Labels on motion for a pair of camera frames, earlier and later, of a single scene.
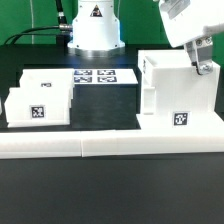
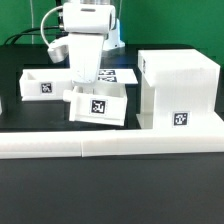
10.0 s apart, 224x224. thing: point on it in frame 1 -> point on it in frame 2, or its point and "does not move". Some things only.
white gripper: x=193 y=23 -> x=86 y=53
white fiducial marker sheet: x=104 y=76 does not move
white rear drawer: x=49 y=78 does not move
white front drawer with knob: x=38 y=106 -> x=105 y=105
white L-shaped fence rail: x=108 y=143 does not move
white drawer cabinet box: x=174 y=97 does not move
